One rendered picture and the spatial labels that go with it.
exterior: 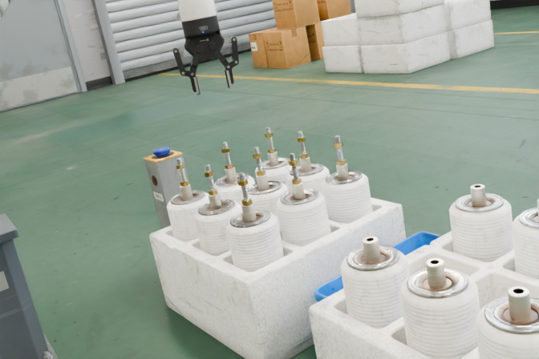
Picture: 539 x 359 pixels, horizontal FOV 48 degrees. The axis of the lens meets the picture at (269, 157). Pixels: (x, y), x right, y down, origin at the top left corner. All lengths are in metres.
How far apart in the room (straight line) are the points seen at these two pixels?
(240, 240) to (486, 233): 0.41
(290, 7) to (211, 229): 3.98
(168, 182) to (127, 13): 5.12
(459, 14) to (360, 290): 3.37
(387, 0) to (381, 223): 2.69
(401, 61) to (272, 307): 2.88
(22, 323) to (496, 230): 0.89
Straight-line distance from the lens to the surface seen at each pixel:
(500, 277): 0.98
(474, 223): 1.00
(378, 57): 3.94
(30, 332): 1.32
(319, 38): 5.14
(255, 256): 1.08
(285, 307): 1.11
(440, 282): 0.80
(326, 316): 0.90
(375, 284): 0.85
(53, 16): 6.34
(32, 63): 6.28
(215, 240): 1.18
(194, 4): 1.26
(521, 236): 0.95
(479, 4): 4.27
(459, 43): 4.10
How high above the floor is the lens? 0.64
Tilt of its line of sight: 15 degrees down
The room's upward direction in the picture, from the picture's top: 11 degrees counter-clockwise
